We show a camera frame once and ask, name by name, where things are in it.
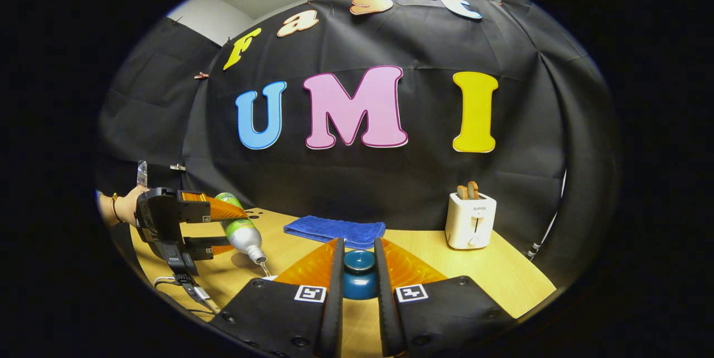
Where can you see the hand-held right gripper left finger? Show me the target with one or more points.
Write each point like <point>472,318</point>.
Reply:
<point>334,302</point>

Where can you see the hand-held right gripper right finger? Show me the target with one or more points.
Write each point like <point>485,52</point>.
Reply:
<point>385,302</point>

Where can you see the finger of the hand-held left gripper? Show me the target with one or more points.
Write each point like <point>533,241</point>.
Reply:
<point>217,210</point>
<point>201,247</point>

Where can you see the silver green water bottle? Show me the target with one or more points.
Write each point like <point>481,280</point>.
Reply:
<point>241,230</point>

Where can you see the blue teacup lid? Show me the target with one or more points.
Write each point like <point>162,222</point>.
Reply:
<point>360,277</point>

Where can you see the metal clip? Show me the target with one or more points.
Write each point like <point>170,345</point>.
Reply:
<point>177,167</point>

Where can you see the blue folded towel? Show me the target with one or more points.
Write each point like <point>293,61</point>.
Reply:
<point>334,231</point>

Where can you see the white toaster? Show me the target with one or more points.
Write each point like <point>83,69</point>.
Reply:
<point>469,224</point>

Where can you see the black backdrop cloth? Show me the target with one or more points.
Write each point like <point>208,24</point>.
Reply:
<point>390,179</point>

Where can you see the brown toast slice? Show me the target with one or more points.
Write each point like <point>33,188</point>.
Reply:
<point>473,189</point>
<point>462,193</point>

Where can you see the orange clip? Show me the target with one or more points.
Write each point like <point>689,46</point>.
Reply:
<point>201,75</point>

